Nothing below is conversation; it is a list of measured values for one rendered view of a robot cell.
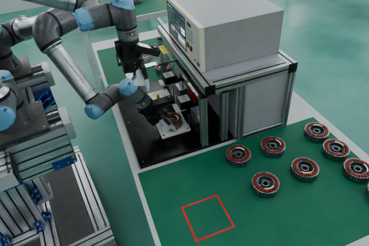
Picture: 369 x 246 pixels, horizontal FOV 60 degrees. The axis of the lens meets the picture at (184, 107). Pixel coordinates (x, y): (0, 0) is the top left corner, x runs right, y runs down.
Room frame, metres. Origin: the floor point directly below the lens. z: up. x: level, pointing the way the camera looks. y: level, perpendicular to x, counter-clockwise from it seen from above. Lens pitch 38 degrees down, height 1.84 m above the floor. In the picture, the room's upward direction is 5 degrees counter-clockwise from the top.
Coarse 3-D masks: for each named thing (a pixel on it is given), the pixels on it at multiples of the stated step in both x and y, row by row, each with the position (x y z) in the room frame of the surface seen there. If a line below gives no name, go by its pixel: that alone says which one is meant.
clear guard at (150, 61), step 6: (156, 42) 1.59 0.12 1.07; (162, 42) 1.58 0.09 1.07; (168, 48) 1.51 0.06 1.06; (144, 54) 1.46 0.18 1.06; (162, 54) 1.45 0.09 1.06; (168, 54) 1.44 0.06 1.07; (144, 60) 1.40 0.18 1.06; (150, 60) 1.39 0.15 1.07; (156, 60) 1.39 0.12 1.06; (162, 60) 1.38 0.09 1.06; (168, 60) 1.38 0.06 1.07; (174, 60) 1.37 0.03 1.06; (150, 66) 1.34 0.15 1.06; (132, 78) 1.31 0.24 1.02
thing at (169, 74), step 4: (164, 72) 1.50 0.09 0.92; (168, 72) 1.50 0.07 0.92; (172, 72) 1.50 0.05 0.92; (164, 76) 1.46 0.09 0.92; (168, 76) 1.46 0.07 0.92; (172, 76) 1.46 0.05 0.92; (176, 76) 1.49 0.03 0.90; (180, 76) 1.49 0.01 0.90; (188, 76) 1.48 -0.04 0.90; (160, 80) 1.49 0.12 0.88; (164, 80) 1.45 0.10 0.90; (168, 80) 1.45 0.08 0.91; (172, 80) 1.45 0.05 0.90; (176, 80) 1.46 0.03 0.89; (180, 80) 1.46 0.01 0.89; (160, 84) 1.45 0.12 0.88; (164, 84) 1.45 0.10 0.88; (168, 84) 1.44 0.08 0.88; (180, 84) 1.52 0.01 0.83
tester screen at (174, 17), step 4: (168, 4) 1.54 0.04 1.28; (168, 8) 1.55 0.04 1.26; (172, 8) 1.48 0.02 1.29; (168, 12) 1.56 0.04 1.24; (172, 12) 1.49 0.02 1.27; (176, 12) 1.43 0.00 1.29; (172, 16) 1.49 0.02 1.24; (176, 16) 1.43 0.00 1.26; (180, 16) 1.38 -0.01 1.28; (172, 20) 1.50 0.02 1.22; (176, 20) 1.44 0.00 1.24; (180, 20) 1.38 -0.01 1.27; (172, 24) 1.50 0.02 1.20; (176, 24) 1.44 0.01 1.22; (180, 24) 1.39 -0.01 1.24; (176, 28) 1.45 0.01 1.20; (176, 32) 1.45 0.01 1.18; (180, 32) 1.39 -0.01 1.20; (184, 32) 1.33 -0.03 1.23; (184, 48) 1.35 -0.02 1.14
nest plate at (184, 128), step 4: (180, 112) 1.32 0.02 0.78; (184, 120) 1.25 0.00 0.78; (156, 124) 1.23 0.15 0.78; (160, 124) 1.23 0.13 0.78; (184, 124) 1.22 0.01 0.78; (160, 128) 1.20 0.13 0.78; (180, 128) 1.19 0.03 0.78; (184, 128) 1.18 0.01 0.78; (188, 128) 1.18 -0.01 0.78; (160, 132) 1.17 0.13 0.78; (164, 132) 1.17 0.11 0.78; (168, 132) 1.16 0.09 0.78; (172, 132) 1.16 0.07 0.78; (176, 132) 1.16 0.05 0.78; (180, 132) 1.16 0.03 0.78; (164, 136) 1.14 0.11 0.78; (168, 136) 1.14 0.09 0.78
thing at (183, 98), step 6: (180, 96) 1.27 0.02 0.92; (186, 96) 1.27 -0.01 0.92; (180, 102) 1.22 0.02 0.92; (186, 102) 1.22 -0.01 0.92; (192, 102) 1.24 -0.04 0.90; (198, 102) 1.24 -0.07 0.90; (174, 108) 1.23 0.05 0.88; (180, 108) 1.21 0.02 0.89; (186, 108) 1.22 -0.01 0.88; (198, 108) 1.25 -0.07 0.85
